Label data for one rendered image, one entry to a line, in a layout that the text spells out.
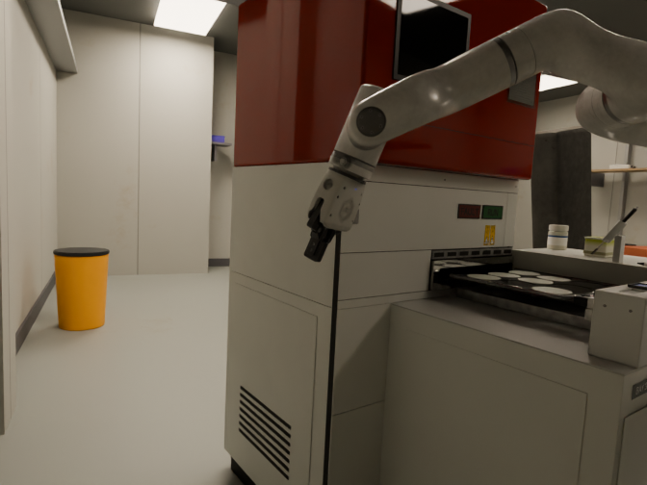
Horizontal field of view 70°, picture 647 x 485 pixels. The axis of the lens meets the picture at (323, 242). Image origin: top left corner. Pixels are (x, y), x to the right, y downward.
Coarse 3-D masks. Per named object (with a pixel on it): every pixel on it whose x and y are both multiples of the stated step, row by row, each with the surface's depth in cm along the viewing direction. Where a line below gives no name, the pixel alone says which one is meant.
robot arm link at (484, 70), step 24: (480, 48) 79; (504, 48) 78; (432, 72) 77; (456, 72) 79; (480, 72) 78; (504, 72) 79; (384, 96) 73; (408, 96) 73; (432, 96) 75; (456, 96) 79; (480, 96) 81; (360, 120) 74; (384, 120) 73; (408, 120) 74; (432, 120) 76; (360, 144) 77
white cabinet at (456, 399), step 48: (432, 336) 124; (480, 336) 112; (432, 384) 124; (480, 384) 112; (528, 384) 102; (576, 384) 94; (624, 384) 87; (384, 432) 140; (432, 432) 124; (480, 432) 112; (528, 432) 102; (576, 432) 94; (624, 432) 89; (384, 480) 140; (432, 480) 124; (480, 480) 112; (528, 480) 102; (576, 480) 94; (624, 480) 91
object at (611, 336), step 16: (608, 288) 98; (624, 288) 99; (608, 304) 94; (624, 304) 92; (640, 304) 89; (592, 320) 97; (608, 320) 94; (624, 320) 92; (640, 320) 89; (592, 336) 97; (608, 336) 94; (624, 336) 92; (640, 336) 89; (592, 352) 97; (608, 352) 94; (624, 352) 92; (640, 352) 90
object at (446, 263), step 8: (496, 256) 166; (504, 256) 167; (512, 256) 170; (432, 264) 145; (440, 264) 146; (448, 264) 148; (456, 264) 151; (464, 264) 153; (472, 264) 156; (480, 264) 159; (488, 264) 161; (512, 264) 170; (432, 272) 145; (432, 280) 145; (448, 280) 151; (456, 280) 152; (432, 288) 145; (440, 288) 147; (448, 288) 150
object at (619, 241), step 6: (618, 222) 143; (624, 222) 143; (612, 228) 145; (618, 228) 144; (612, 234) 146; (606, 240) 147; (618, 240) 144; (624, 240) 145; (618, 246) 144; (624, 246) 145; (618, 252) 144; (612, 258) 145; (618, 258) 144
